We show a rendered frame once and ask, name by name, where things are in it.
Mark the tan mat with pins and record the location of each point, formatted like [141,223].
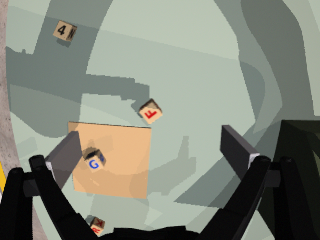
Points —
[126,149]

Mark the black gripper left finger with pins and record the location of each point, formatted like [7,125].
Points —
[16,209]

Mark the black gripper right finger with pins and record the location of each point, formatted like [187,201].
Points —
[291,210]

